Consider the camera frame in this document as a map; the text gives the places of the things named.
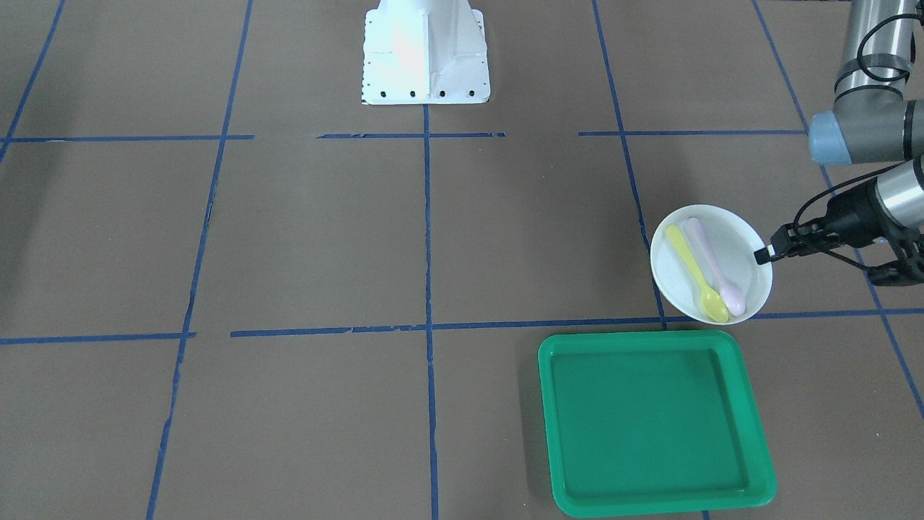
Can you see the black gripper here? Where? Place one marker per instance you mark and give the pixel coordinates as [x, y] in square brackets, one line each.
[850, 215]

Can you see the pink plastic spoon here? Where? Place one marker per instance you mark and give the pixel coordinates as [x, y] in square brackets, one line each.
[731, 294]

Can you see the white round plate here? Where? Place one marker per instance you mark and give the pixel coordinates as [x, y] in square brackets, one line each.
[734, 242]

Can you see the yellow plastic spoon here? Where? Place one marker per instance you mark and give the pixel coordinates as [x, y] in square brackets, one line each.
[708, 299]

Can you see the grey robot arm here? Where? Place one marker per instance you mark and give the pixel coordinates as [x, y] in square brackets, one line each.
[871, 121]

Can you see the green plastic tray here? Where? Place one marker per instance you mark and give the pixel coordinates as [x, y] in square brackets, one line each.
[652, 422]

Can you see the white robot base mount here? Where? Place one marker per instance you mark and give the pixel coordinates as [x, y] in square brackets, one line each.
[419, 52]

